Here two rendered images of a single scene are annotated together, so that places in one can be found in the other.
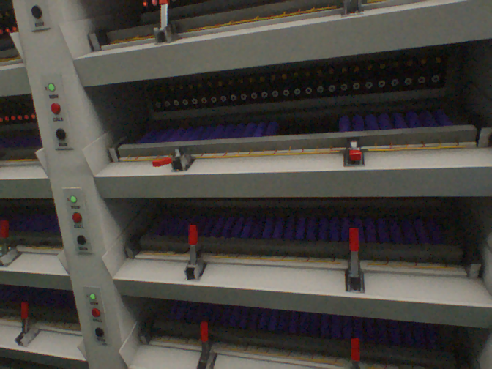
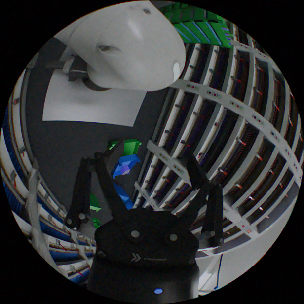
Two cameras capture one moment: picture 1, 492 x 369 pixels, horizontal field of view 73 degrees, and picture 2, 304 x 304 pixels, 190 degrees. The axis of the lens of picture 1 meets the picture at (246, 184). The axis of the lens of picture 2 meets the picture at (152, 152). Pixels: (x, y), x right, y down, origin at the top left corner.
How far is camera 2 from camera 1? 0.36 m
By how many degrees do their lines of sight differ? 51
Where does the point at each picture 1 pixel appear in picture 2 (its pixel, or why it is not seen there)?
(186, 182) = (211, 123)
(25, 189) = (224, 85)
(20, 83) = (246, 100)
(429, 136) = not seen: hidden behind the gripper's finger
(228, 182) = (207, 132)
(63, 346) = (187, 74)
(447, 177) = not seen: hidden behind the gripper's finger
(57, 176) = (224, 95)
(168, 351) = (180, 97)
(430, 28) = (209, 174)
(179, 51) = (233, 139)
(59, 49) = (247, 116)
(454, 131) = not seen: hidden behind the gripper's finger
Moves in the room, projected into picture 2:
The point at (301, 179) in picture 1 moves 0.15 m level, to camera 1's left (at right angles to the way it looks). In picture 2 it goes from (201, 145) to (209, 128)
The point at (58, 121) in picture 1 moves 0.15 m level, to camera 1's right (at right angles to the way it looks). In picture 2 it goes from (235, 104) to (228, 123)
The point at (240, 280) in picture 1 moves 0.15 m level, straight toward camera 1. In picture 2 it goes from (189, 122) to (179, 126)
